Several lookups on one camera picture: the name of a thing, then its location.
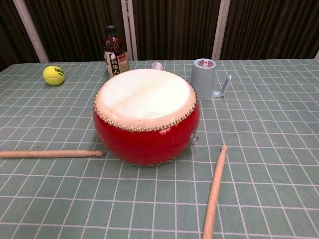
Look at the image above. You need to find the wooden drumstick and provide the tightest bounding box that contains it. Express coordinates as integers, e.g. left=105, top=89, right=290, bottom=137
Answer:
left=0, top=149, right=104, bottom=159
left=201, top=144, right=228, bottom=239

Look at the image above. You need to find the grey plastic mug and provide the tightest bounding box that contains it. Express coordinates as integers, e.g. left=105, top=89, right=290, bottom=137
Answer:
left=190, top=58, right=232, bottom=101

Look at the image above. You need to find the yellow tennis ball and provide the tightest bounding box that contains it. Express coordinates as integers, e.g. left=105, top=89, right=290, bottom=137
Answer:
left=42, top=65, right=65, bottom=86

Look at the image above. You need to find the white partition frame post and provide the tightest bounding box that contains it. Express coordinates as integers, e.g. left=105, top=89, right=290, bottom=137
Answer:
left=12, top=0, right=50, bottom=63
left=120, top=0, right=139, bottom=61
left=211, top=0, right=231, bottom=60

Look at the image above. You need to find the red drum with white skin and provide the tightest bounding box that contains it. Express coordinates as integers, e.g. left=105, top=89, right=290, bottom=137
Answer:
left=93, top=69, right=200, bottom=167

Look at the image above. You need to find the brown tea bottle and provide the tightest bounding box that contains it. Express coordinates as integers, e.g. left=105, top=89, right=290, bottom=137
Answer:
left=103, top=25, right=131, bottom=80

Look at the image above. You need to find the green checked tablecloth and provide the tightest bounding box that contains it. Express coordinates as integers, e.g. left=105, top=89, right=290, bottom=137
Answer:
left=0, top=58, right=319, bottom=239

